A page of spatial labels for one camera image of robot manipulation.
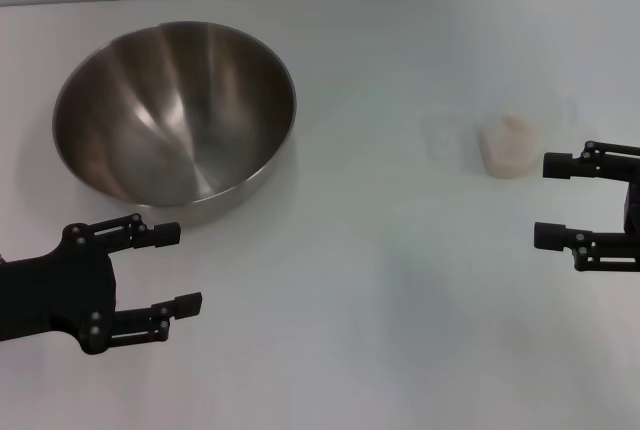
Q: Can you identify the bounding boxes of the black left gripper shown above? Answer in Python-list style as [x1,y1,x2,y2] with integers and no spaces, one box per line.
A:
[0,213,204,356]

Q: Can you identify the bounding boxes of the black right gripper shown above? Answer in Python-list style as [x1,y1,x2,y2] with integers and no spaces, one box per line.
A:
[533,139,640,274]

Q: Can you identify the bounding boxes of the clear plastic measuring cup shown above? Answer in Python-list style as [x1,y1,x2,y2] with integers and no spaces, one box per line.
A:
[474,94,579,182]

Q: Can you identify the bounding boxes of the white rice grains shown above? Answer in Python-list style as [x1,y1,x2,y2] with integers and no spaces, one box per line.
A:
[480,113,544,180]

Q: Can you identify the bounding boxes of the stainless steel mixing bowl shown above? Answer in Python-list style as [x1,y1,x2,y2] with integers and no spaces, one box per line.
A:
[51,20,299,229]

